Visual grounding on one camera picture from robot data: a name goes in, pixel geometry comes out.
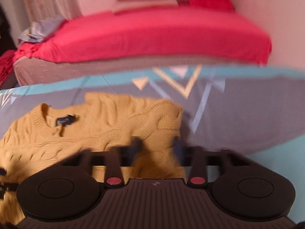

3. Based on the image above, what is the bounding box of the tan cable-knit cardigan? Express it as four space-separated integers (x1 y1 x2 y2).
0 91 187 226

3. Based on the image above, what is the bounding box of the red clothes pile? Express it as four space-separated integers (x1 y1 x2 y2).
0 50 15 85

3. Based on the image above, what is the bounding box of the blue grey patterned bedspread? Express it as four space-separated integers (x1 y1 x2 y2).
1 65 304 222

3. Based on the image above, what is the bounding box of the red bed sheet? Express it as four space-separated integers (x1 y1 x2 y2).
14 6 272 65

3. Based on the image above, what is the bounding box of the grey embossed mattress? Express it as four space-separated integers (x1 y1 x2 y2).
14 55 263 86

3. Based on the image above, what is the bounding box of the crumpled light blue cloth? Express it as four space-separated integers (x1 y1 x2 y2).
18 15 66 44

